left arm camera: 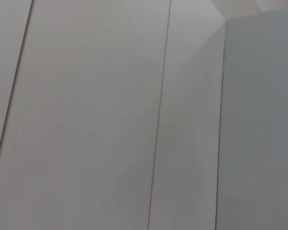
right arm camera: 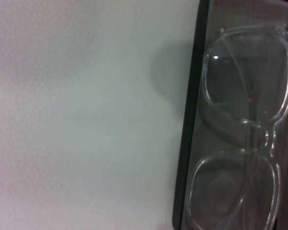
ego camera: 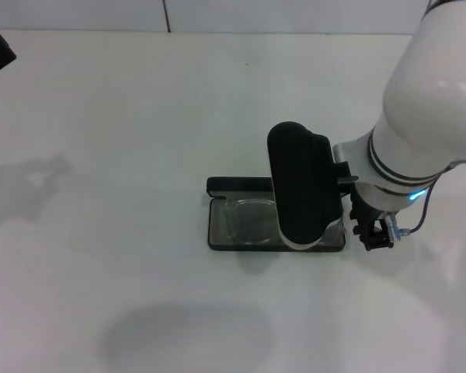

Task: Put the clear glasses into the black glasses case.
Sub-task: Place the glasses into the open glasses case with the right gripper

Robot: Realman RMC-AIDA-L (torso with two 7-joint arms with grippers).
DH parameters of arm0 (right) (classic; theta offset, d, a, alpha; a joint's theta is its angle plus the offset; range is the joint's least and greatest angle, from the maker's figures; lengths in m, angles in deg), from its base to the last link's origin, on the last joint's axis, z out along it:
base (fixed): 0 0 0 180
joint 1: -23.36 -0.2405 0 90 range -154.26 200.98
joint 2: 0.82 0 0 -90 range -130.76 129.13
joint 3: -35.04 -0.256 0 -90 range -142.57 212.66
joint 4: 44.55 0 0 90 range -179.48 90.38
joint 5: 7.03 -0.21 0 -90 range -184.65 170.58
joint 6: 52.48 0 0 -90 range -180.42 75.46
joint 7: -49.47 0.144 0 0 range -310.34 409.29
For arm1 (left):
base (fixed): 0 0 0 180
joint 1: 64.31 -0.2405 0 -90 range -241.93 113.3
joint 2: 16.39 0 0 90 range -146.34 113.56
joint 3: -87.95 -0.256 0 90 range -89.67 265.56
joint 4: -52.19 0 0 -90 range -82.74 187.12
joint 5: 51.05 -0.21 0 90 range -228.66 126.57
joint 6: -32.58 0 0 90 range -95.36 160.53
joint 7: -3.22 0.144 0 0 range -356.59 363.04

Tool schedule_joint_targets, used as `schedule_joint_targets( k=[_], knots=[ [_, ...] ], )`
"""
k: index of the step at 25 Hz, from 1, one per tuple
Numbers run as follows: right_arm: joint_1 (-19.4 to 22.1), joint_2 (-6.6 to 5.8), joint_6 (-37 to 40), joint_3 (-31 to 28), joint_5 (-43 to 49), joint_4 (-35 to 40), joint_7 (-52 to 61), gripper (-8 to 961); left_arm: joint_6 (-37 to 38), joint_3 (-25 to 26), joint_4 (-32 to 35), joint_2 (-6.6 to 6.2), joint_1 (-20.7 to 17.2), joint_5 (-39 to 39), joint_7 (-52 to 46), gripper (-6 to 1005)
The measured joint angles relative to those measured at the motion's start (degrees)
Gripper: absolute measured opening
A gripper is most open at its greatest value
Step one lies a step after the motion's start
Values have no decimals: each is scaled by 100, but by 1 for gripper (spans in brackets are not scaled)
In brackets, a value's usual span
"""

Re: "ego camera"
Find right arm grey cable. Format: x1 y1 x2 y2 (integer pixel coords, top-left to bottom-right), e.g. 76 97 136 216
385 185 436 241

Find black glasses case grey lining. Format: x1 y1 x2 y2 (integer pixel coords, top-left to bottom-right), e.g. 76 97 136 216
205 176 349 253

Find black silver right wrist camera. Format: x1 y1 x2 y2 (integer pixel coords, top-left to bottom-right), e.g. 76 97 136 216
266 120 360 250

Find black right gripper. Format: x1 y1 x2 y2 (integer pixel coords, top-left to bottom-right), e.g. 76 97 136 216
351 193 395 253

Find clear transparent glasses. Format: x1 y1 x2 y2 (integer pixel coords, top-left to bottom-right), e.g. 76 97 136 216
223 197 347 248

